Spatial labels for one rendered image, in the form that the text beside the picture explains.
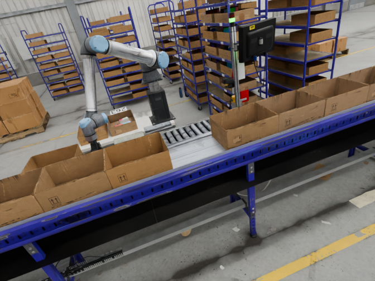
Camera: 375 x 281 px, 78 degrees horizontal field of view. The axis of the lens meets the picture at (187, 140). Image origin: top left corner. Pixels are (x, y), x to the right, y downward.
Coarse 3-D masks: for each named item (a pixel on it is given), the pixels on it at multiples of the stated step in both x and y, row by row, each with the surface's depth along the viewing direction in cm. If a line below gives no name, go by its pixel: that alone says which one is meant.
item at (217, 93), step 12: (228, 0) 237; (240, 0) 243; (228, 12) 243; (216, 24) 278; (228, 24) 251; (228, 60) 276; (204, 72) 363; (216, 72) 322; (252, 72) 286; (216, 84) 334; (264, 84) 302; (216, 96) 349; (216, 108) 364
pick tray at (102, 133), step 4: (104, 124) 248; (80, 128) 260; (100, 128) 264; (104, 128) 263; (80, 132) 254; (96, 132) 235; (100, 132) 236; (104, 132) 238; (80, 136) 248; (100, 136) 238; (104, 136) 239; (80, 140) 233; (84, 140) 234; (80, 144) 235; (84, 144) 236
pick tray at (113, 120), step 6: (114, 114) 271; (120, 114) 273; (126, 114) 276; (132, 114) 266; (108, 120) 265; (114, 120) 274; (132, 120) 268; (108, 126) 243; (120, 126) 240; (126, 126) 242; (132, 126) 245; (114, 132) 241; (120, 132) 243; (126, 132) 245
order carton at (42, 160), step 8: (48, 152) 199; (56, 152) 201; (64, 152) 203; (72, 152) 205; (80, 152) 203; (32, 160) 197; (40, 160) 200; (48, 160) 202; (56, 160) 204; (24, 168) 181; (32, 168) 193
